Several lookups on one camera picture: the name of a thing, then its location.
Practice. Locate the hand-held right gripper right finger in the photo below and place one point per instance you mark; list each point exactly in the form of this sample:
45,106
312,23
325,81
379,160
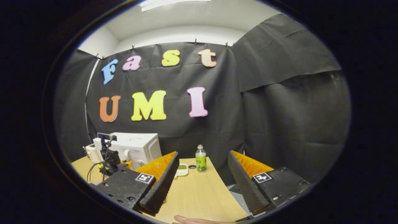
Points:
245,186

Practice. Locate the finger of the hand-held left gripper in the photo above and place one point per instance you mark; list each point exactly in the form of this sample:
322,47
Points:
128,164

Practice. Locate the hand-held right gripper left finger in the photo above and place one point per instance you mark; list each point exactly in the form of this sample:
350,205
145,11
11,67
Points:
161,186

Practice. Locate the white microwave oven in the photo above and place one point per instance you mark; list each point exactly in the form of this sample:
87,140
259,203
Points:
140,146

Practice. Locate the white toaster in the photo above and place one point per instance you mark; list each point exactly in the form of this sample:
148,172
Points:
92,154

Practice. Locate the white divided bean tray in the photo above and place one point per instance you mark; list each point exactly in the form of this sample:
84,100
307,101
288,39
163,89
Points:
182,169

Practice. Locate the pile of green beans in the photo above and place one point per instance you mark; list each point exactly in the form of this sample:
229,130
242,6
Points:
182,167

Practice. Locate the black desk grommet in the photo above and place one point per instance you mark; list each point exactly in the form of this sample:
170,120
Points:
192,167

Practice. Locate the green label drink bottle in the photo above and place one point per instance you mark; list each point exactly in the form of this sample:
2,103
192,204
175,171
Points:
201,161

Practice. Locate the row of small cloth clips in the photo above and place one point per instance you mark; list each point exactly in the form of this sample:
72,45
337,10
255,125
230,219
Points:
195,41

